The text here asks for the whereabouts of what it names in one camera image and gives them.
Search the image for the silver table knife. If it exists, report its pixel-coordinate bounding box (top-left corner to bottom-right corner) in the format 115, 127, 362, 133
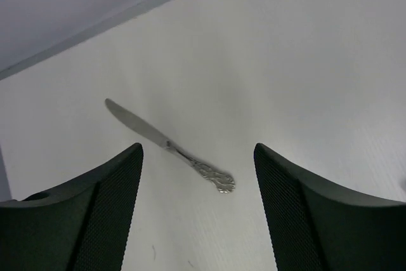
105, 98, 236, 194

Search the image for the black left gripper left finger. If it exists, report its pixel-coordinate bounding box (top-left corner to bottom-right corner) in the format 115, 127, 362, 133
1, 143, 143, 270

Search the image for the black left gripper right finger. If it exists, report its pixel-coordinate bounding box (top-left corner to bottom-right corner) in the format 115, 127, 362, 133
254, 143, 405, 270

